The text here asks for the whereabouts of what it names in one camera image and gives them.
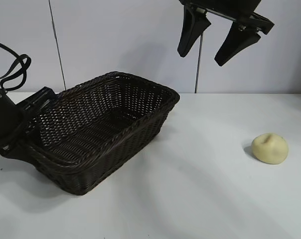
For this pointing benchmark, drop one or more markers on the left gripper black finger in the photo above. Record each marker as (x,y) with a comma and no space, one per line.
(34,130)
(18,158)

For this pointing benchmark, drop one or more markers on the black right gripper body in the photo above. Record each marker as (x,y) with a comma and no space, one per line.
(227,5)

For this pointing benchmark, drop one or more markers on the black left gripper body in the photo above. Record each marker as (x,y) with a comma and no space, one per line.
(6,117)

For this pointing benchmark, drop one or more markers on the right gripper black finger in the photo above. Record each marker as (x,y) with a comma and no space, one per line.
(190,31)
(236,46)

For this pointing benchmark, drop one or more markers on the dark brown woven wicker basket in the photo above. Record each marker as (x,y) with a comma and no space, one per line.
(103,134)

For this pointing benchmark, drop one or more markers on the pale yellow egg yolk pastry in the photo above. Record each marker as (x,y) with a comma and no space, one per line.
(270,149)

